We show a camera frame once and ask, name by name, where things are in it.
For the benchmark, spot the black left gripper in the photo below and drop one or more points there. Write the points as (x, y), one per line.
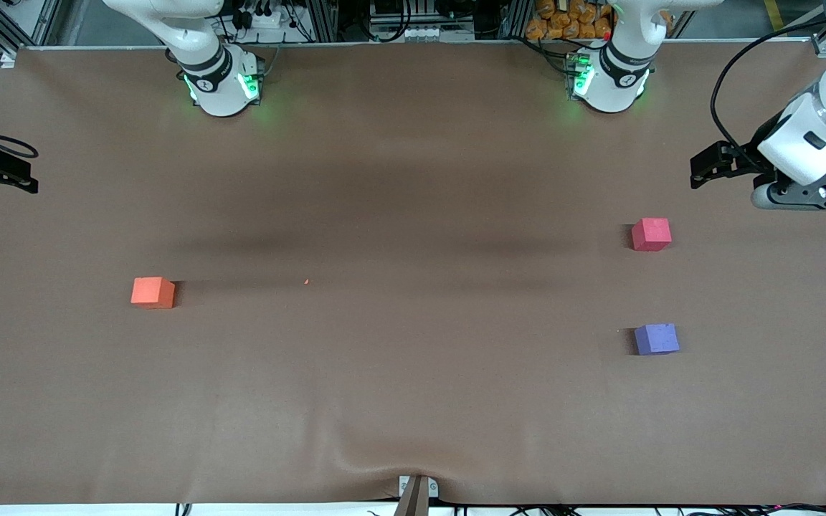
(748, 155)

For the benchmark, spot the orange foam block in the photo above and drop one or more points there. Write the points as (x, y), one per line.
(153, 294)

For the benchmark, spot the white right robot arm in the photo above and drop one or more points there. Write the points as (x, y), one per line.
(205, 43)

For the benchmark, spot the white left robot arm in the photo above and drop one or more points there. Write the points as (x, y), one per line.
(628, 72)

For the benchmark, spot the red foam block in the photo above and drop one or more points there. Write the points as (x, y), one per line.
(651, 235)

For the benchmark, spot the purple foam block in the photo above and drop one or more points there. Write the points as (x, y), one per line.
(657, 340)

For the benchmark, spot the pile of orange packets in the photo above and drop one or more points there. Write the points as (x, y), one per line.
(571, 21)

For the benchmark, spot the white power strip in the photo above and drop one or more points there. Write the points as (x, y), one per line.
(262, 20)

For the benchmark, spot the brown table mat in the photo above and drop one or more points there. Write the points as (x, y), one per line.
(413, 179)

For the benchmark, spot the metal table edge clamp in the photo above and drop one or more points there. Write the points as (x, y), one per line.
(418, 498)

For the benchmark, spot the aluminium frame rail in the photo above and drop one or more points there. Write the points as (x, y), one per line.
(825, 44)

